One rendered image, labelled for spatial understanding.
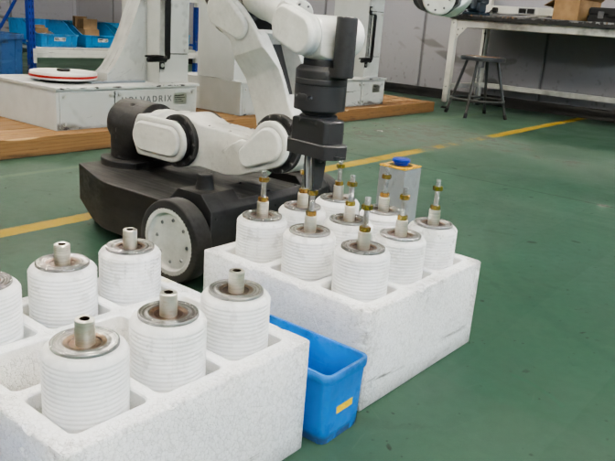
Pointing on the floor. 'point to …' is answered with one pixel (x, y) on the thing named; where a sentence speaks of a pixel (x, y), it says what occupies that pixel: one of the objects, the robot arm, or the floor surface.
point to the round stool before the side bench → (484, 84)
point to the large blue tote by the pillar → (11, 53)
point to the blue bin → (328, 383)
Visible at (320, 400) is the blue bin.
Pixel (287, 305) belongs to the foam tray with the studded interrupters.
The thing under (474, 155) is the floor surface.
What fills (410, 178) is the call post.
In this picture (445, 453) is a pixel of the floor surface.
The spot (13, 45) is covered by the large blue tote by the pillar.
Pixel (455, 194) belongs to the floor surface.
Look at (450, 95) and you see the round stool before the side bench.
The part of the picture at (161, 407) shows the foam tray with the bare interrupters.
